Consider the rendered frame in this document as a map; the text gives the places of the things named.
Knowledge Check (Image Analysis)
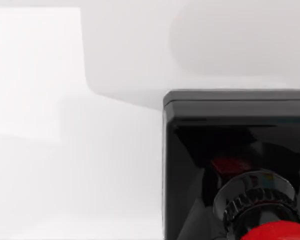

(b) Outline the black and red stamp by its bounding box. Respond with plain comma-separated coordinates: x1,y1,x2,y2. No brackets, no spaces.
161,89,300,240

